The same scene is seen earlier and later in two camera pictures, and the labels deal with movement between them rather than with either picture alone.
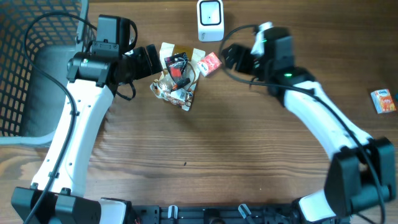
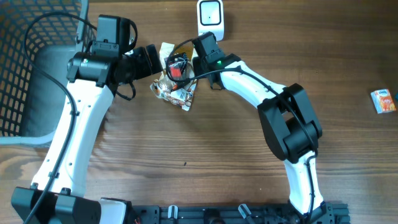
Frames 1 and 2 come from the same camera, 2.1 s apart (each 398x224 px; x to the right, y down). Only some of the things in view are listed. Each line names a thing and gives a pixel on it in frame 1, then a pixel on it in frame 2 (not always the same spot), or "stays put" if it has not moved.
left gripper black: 145,67 stays put
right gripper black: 244,65 to 199,71
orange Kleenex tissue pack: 383,101 stays put
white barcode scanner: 210,18 stays put
